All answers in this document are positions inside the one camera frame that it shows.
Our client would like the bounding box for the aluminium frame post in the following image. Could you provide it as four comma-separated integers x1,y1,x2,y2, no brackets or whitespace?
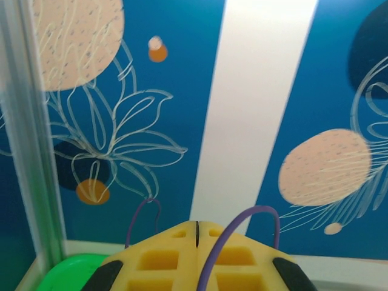
0,0,67,269

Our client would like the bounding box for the green plastic basket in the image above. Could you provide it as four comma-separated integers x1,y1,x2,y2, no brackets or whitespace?
36,253,115,291

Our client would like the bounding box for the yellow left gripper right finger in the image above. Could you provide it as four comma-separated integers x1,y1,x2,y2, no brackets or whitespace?
196,220,319,291

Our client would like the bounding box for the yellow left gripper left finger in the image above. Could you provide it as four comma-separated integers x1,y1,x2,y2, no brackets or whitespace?
87,220,198,291

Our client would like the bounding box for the thin purple cable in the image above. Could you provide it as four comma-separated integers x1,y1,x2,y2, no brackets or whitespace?
124,198,281,291

